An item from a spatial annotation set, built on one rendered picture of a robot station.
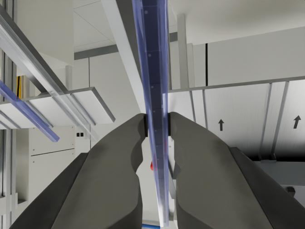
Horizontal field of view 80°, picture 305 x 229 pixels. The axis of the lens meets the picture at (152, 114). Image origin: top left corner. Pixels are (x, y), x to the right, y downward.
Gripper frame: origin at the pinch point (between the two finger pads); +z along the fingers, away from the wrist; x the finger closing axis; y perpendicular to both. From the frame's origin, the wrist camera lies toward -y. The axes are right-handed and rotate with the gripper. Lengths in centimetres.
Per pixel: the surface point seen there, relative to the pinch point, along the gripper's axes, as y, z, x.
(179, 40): 5, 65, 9
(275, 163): 19.1, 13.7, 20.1
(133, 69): 1.6, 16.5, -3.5
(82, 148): 146, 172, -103
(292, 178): 19.2, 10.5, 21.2
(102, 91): 82, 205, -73
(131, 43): -2.0, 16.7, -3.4
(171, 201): 43.3, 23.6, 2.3
